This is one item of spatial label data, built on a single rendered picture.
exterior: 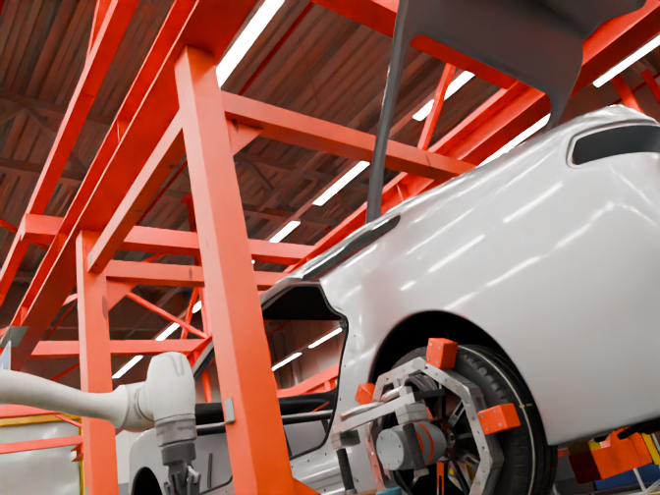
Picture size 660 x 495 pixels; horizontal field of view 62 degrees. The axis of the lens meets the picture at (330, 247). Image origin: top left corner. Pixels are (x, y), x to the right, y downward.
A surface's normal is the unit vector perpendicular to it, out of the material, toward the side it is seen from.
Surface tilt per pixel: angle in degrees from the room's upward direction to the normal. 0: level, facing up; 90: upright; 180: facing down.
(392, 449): 90
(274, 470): 90
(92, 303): 90
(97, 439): 90
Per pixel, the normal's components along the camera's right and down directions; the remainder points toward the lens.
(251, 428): 0.58, -0.47
